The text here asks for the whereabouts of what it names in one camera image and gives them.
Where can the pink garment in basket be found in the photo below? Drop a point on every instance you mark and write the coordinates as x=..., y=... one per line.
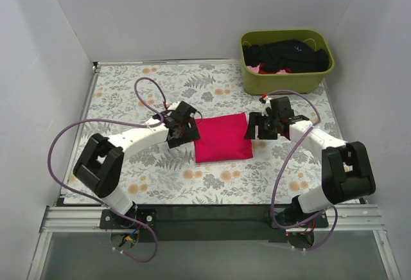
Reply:
x=257, y=69

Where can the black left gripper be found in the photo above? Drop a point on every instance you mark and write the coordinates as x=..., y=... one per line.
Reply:
x=187, y=134

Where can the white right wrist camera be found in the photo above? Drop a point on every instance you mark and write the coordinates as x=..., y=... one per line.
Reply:
x=265, y=100

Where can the floral patterned table mat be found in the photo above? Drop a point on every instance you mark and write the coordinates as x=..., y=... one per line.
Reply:
x=163, y=175

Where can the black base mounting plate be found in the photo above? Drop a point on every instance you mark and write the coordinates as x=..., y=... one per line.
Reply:
x=211, y=223

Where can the green plastic laundry basket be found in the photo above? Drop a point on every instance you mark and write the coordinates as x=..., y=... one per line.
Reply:
x=256, y=84

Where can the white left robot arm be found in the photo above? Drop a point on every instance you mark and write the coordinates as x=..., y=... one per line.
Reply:
x=100, y=163

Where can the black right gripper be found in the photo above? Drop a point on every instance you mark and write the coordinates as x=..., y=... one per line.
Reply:
x=257, y=126

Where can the magenta t shirt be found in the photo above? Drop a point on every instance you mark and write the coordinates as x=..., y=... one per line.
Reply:
x=222, y=139

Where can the black t shirt in basket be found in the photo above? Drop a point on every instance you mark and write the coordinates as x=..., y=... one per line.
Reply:
x=292, y=54

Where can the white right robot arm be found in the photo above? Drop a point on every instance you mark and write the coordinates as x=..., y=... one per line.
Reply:
x=346, y=172

